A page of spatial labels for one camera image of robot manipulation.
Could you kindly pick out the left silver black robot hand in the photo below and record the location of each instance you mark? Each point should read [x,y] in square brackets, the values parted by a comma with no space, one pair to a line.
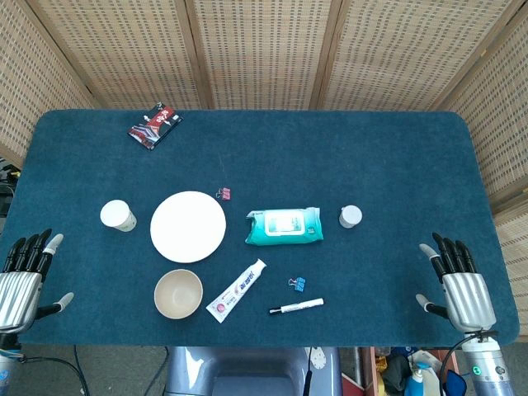
[18,288]

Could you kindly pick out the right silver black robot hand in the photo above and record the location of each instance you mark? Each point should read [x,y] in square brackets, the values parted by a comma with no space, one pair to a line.
[468,297]

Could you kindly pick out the white floral paper cup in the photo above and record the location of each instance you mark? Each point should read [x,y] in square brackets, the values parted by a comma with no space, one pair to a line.
[115,214]

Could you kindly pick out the beige bowl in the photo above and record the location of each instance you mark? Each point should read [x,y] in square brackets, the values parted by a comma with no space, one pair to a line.
[178,293]

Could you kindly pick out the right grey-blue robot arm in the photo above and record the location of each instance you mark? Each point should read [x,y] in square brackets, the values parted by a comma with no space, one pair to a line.
[484,367]

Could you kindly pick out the white round plate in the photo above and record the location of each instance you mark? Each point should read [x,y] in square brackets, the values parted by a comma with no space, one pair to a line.
[187,227]

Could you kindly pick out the dark blue cloth pouch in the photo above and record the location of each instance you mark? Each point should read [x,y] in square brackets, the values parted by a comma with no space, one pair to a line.
[455,383]

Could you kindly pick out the white plastic bag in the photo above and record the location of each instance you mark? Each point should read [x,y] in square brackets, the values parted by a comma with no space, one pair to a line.
[434,379]

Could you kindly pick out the black equipment stand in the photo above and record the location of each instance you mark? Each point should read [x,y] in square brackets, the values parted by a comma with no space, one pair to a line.
[6,194]

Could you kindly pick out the blue spray bottle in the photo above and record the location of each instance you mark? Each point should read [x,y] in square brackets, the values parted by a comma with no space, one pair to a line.
[414,383]

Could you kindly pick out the small white lidded jar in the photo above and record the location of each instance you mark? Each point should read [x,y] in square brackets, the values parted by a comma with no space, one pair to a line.
[350,216]

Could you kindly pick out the blue binder clip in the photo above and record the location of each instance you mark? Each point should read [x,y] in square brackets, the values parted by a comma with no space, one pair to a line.
[301,285]

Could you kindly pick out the white black marker pen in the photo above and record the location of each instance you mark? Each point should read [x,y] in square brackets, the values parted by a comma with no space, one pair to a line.
[299,305]

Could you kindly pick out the teal wet wipes pack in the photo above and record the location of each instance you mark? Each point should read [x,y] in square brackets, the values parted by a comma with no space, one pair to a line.
[284,226]

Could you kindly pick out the white pink toothpaste tube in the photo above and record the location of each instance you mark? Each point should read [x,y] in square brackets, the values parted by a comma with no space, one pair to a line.
[235,290]

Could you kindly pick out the blue felt table cover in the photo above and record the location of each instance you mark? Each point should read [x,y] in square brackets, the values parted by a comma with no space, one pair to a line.
[288,156]

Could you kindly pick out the pink binder clip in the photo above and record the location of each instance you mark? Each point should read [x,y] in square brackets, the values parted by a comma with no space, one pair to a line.
[226,194]

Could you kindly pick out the grey-blue robot torso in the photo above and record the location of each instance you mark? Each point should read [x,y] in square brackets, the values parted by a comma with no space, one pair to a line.
[247,371]

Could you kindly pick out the woven bamboo folding screen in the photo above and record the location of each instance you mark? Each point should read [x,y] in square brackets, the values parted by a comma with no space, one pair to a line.
[264,53]

